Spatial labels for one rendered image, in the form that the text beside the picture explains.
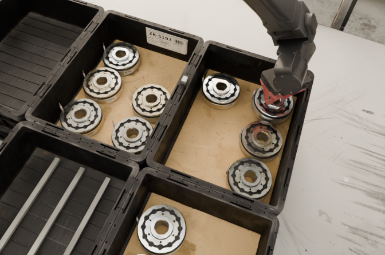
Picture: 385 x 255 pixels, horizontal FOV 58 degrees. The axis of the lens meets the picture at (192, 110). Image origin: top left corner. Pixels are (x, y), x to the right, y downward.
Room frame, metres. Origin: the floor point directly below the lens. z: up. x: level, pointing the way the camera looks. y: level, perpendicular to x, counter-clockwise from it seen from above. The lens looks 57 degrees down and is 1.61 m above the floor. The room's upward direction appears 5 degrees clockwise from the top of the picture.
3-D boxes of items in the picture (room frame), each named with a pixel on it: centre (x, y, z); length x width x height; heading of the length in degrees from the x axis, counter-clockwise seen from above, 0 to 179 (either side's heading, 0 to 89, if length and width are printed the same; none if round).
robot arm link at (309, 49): (0.52, -0.21, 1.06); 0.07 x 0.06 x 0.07; 160
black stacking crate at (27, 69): (0.62, 0.47, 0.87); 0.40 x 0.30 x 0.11; 163
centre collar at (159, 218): (0.19, 0.04, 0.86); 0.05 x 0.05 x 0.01
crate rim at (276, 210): (0.45, -0.11, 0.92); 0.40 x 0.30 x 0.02; 163
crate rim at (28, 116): (0.54, 0.18, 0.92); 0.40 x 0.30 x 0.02; 163
